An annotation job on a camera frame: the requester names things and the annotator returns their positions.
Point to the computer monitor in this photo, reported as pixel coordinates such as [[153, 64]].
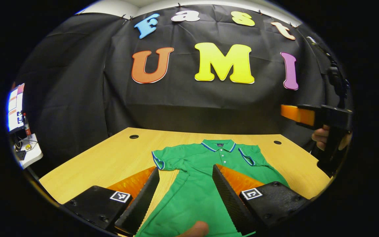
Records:
[[14, 108]]

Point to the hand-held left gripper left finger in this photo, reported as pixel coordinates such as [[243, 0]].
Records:
[[143, 200]]

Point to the black backdrop cloth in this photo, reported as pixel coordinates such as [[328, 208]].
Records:
[[192, 105]]

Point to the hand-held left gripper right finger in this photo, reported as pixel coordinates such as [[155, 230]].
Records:
[[229, 200]]

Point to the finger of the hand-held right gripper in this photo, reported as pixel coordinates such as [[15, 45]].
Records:
[[298, 115]]

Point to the red bottle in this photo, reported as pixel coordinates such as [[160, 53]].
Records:
[[27, 126]]

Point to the white side table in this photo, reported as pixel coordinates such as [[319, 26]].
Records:
[[33, 158]]

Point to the green T-shirt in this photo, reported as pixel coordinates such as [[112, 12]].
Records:
[[189, 197]]

